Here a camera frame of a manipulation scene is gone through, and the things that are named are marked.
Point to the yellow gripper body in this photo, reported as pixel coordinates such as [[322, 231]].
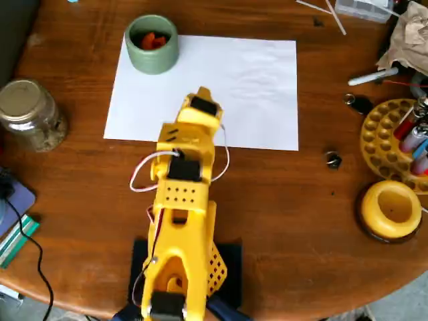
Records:
[[202, 104]]

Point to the orange plastic object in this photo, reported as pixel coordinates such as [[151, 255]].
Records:
[[154, 40]]

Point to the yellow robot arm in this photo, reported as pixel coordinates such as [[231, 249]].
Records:
[[180, 240]]

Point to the green ribbed cup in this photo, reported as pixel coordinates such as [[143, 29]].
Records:
[[152, 63]]

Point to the white paper sheet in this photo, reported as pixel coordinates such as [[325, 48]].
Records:
[[261, 100]]

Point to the small black metal nut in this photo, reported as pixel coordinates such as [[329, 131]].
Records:
[[333, 160]]

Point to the small black clip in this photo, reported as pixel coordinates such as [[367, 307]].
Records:
[[318, 22]]

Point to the white thin stick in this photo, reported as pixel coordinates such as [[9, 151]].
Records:
[[314, 6], [336, 16]]

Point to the black key fob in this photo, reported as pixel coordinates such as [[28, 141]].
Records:
[[361, 105]]

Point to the black base pad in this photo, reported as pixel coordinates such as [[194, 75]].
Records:
[[234, 261]]

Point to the white marker pen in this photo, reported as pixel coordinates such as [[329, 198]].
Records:
[[371, 78]]

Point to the glass jar gold lid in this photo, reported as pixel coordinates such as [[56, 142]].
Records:
[[26, 110]]

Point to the yellow round holed tray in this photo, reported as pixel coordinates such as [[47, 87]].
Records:
[[381, 143]]

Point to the clear plastic box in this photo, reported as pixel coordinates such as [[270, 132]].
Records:
[[361, 10]]

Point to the red lighter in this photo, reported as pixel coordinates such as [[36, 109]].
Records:
[[404, 125]]

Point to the yellow round bowl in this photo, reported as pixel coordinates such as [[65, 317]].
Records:
[[374, 214]]

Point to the blue clamp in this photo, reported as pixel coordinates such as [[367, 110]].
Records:
[[128, 311], [227, 311]]

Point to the dark grey furniture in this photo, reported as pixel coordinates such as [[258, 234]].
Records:
[[13, 33]]

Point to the purple notebook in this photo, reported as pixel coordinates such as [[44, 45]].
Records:
[[20, 200]]

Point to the pink lighter silver cap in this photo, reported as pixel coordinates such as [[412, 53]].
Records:
[[413, 138]]

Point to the grey tube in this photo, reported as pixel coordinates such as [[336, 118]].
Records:
[[416, 82]]

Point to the crumpled brown paper bag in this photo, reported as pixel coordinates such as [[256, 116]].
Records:
[[409, 40]]

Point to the black device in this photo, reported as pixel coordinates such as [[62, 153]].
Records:
[[5, 185]]

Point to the blue lighter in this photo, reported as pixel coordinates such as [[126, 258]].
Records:
[[420, 150]]

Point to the green book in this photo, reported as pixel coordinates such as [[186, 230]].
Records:
[[16, 240]]

